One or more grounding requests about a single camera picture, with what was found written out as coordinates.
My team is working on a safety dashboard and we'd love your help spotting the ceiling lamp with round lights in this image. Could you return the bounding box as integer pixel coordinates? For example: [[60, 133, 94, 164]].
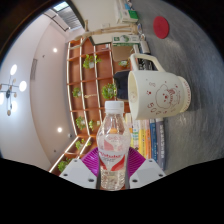
[[0, 63, 28, 117]]

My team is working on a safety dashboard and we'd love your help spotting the tan office chair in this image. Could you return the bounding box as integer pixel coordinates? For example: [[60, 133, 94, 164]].
[[111, 44, 135, 63]]

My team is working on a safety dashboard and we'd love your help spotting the window with grey curtain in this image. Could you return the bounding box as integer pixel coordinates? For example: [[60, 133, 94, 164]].
[[43, 1, 83, 33]]

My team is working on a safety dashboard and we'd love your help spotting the clear plastic water bottle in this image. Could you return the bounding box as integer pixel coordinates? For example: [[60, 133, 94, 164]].
[[96, 100, 132, 192]]

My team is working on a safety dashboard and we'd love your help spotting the cream mug with cartoon print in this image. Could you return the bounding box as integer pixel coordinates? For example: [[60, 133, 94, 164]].
[[127, 53, 192, 121]]

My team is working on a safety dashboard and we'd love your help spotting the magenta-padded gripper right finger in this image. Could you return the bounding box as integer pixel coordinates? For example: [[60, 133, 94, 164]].
[[127, 147, 167, 189]]

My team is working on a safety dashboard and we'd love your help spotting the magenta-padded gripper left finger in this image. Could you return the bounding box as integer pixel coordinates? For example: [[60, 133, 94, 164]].
[[59, 147, 100, 190]]

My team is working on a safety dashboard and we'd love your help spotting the orange wooden shelf unit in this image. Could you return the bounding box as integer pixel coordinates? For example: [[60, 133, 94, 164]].
[[48, 36, 135, 175]]

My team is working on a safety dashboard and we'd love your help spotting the stack of colourful books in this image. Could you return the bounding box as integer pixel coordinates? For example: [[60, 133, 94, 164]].
[[124, 113, 167, 172]]

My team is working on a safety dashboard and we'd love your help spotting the flat round red coaster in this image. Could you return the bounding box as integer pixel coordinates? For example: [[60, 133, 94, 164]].
[[152, 15, 170, 40]]

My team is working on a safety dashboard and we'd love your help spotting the small green and white box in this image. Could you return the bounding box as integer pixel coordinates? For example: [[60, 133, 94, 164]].
[[116, 7, 140, 24]]

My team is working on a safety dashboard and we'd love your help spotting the wooden artist mannequin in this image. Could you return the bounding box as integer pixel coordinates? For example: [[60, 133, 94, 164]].
[[71, 19, 142, 43]]

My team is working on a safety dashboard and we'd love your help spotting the green and white carton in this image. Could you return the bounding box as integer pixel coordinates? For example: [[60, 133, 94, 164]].
[[111, 34, 141, 47]]

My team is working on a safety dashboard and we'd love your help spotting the stack of dark books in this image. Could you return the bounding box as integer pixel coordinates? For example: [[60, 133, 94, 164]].
[[133, 43, 158, 72]]

